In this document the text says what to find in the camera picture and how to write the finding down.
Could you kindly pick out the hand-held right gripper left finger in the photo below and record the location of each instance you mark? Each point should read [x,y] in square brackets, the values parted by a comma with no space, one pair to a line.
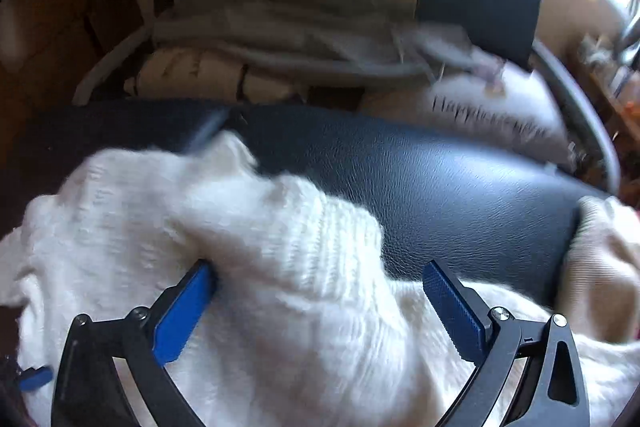
[182,322]

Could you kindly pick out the wooden wardrobe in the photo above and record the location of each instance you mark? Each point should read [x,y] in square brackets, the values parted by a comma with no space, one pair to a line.
[60,7]

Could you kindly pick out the white printed cushion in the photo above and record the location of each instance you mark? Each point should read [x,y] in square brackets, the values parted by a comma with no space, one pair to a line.
[500,102]

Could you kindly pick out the wooden desk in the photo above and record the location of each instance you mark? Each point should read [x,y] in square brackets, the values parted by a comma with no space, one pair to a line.
[617,94]

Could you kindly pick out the beige garment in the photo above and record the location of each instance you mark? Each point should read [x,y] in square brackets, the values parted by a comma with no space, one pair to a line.
[605,257]

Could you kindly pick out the cluster of jars and boxes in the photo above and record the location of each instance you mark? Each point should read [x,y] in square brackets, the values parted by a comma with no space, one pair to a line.
[600,52]

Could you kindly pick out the grey cloth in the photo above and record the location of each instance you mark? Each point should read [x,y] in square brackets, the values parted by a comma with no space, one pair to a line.
[300,37]

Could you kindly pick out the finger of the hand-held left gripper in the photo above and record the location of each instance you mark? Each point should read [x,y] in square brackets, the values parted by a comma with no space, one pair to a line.
[35,378]

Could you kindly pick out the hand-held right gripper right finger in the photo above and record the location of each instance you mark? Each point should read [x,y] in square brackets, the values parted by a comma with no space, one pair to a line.
[452,312]

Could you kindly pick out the cream knitted sweater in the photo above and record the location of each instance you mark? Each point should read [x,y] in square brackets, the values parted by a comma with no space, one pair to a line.
[300,257]

